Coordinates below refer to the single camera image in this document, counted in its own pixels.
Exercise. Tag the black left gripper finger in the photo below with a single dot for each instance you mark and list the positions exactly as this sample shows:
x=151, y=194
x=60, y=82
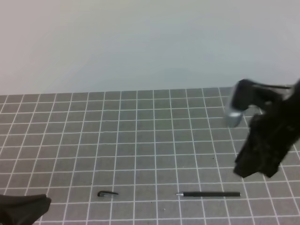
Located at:
x=23, y=210

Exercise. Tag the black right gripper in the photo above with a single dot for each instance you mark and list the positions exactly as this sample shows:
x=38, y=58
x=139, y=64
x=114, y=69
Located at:
x=271, y=134

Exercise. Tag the black pen cap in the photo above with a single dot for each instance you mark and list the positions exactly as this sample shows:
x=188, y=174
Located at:
x=104, y=193

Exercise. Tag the black pen with silver tip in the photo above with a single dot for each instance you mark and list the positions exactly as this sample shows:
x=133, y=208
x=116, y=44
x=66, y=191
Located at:
x=209, y=194

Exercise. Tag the grey grid tablecloth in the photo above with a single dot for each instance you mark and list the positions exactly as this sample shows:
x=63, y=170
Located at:
x=146, y=146

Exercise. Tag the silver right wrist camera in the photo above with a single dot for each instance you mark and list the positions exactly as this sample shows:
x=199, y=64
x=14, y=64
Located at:
x=240, y=98

